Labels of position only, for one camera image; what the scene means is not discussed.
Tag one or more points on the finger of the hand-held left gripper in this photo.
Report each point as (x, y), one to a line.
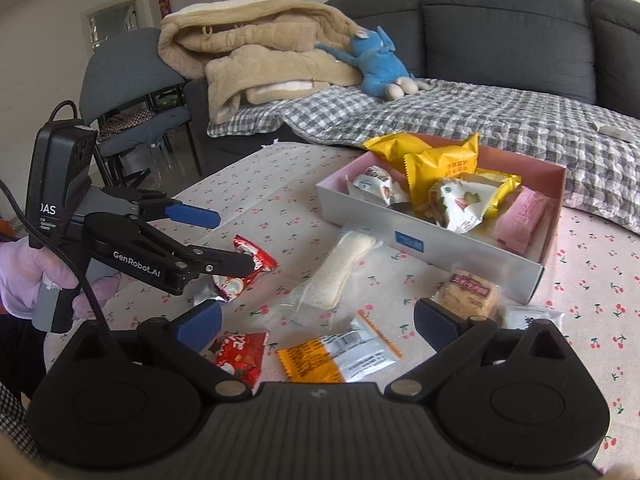
(230, 262)
(195, 214)

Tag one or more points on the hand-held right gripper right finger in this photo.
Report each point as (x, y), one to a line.
(440, 325)

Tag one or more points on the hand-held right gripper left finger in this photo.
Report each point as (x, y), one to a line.
(200, 325)

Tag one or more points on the red snack packet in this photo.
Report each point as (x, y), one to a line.
(240, 355)
(257, 255)

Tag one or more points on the clear biscuit packet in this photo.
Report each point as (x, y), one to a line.
(467, 292)

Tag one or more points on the white bread clear packet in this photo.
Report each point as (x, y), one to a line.
(340, 265)

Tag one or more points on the white nut packet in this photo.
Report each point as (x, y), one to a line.
(460, 205)

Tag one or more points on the orange and white packet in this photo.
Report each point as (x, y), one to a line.
(320, 360)

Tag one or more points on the white box pink inside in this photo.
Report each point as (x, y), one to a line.
(360, 220)

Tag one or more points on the pink nougat bar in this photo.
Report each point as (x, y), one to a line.
(522, 220)

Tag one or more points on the yellow packet blue label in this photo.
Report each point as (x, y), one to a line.
(502, 187)

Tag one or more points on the large yellow snack packet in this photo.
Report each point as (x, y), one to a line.
(445, 170)

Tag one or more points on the small white packet red print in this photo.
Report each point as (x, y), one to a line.
(375, 180)

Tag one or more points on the person's left hand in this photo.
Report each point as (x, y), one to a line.
(20, 280)

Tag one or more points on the cherry print tablecloth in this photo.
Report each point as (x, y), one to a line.
(280, 185)

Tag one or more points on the dark patterned cloth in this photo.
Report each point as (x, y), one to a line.
(125, 122)

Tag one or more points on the grey chair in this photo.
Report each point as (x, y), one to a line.
(125, 70)

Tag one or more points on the beige fleece blanket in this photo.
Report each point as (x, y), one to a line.
(260, 60)

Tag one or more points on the window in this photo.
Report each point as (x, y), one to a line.
(112, 22)

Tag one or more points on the person's checked clothing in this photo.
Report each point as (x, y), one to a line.
(12, 420)

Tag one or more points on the grey checked quilt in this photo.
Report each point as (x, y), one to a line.
(500, 115)

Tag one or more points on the blue plush toy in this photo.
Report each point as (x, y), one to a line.
(380, 65)

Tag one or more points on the white paper packet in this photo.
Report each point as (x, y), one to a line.
(615, 131)

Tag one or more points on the dark grey sofa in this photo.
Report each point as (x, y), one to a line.
(500, 30)

